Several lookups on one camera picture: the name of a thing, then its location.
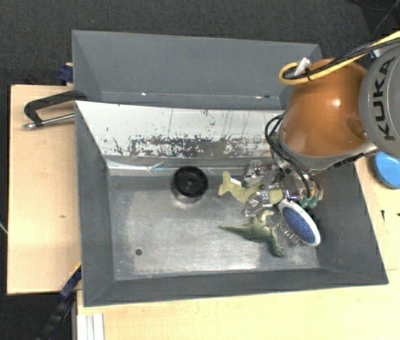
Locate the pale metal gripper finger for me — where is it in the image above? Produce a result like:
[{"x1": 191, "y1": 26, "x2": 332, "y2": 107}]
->
[
  {"x1": 243, "y1": 160, "x2": 274, "y2": 188},
  {"x1": 243, "y1": 191, "x2": 278, "y2": 220}
]

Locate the pale green toy whale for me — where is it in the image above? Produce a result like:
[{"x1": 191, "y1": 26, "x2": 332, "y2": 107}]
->
[{"x1": 217, "y1": 170, "x2": 284, "y2": 205}]

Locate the green toy dinosaur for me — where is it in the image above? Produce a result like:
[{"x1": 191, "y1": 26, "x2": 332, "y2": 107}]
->
[{"x1": 220, "y1": 210, "x2": 287, "y2": 259}]

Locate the blue and white oval brush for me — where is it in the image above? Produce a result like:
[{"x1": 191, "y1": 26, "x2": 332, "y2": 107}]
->
[{"x1": 274, "y1": 198, "x2": 322, "y2": 248}]

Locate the grey metal bin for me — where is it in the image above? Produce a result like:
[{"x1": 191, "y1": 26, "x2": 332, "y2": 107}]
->
[{"x1": 71, "y1": 29, "x2": 389, "y2": 307}]

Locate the blue round bowl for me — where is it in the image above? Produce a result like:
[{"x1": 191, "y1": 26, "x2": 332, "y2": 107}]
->
[{"x1": 373, "y1": 152, "x2": 400, "y2": 190}]

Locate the black round ring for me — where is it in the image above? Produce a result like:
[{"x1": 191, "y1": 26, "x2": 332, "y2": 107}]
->
[{"x1": 172, "y1": 166, "x2": 209, "y2": 199}]

